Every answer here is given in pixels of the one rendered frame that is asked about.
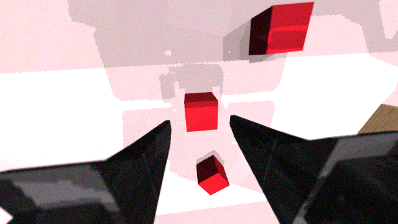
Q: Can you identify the red cube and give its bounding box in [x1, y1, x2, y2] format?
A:
[249, 2, 314, 55]
[196, 155, 230, 195]
[184, 92, 218, 132]

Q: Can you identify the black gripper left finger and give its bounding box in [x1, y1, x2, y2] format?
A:
[0, 120, 172, 224]

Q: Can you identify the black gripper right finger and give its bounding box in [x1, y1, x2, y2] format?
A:
[229, 114, 398, 224]

